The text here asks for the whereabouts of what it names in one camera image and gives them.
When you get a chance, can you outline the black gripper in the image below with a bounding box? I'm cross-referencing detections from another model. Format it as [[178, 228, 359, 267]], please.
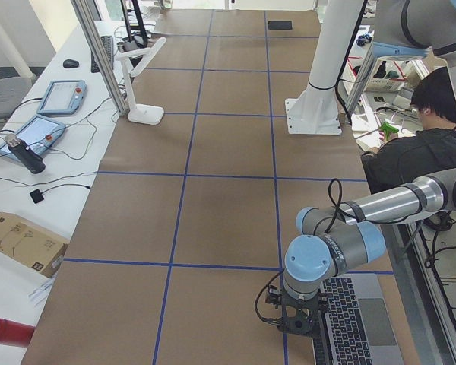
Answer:
[[264, 284, 328, 337]]

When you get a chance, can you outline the grey laptop computer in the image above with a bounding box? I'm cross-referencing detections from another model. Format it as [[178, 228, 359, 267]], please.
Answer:
[[312, 273, 404, 364]]

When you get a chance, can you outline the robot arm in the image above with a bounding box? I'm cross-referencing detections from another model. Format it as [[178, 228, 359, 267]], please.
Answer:
[[372, 0, 456, 99], [262, 168, 456, 338]]

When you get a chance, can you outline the white desk lamp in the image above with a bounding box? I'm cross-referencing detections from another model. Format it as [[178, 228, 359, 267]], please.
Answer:
[[116, 37, 166, 125]]

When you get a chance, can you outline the black computer mouse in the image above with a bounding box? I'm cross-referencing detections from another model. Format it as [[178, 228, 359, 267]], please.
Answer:
[[62, 59, 79, 68]]

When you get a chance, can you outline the seated person in black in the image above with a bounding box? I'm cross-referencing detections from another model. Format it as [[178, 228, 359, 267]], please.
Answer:
[[361, 67, 456, 194]]

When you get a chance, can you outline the small black square device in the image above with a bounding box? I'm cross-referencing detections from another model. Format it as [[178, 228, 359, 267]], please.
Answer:
[[30, 189, 44, 204]]

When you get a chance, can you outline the cardboard box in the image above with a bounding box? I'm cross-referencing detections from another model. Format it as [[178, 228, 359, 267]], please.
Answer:
[[0, 212, 69, 278]]

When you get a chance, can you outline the red cylinder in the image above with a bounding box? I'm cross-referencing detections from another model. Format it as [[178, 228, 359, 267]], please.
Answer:
[[0, 318, 36, 348]]

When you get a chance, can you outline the black water bottle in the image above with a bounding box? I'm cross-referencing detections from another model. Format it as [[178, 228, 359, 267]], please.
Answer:
[[4, 134, 46, 174]]

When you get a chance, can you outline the lower blue teach pendant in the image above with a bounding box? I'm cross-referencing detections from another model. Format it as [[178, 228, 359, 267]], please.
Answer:
[[15, 115, 66, 157]]

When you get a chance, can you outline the blue teach pendant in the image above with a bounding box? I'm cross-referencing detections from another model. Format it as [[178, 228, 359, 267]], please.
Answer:
[[15, 115, 66, 157], [36, 80, 87, 116]]

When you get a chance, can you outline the upper blue teach pendant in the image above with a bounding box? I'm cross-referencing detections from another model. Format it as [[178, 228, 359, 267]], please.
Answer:
[[36, 80, 87, 116]]

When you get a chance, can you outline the black keyboard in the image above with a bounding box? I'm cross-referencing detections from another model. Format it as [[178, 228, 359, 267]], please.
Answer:
[[90, 35, 116, 74]]

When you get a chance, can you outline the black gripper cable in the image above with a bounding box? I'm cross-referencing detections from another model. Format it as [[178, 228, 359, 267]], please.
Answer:
[[254, 271, 286, 326]]

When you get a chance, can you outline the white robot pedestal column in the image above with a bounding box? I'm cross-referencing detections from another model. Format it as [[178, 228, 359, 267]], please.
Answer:
[[285, 0, 366, 135]]

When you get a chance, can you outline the green handled tool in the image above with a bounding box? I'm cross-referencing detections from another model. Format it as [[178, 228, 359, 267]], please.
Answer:
[[378, 122, 399, 141]]

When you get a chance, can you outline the aluminium frame post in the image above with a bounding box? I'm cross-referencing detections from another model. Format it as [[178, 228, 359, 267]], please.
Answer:
[[71, 0, 128, 116]]

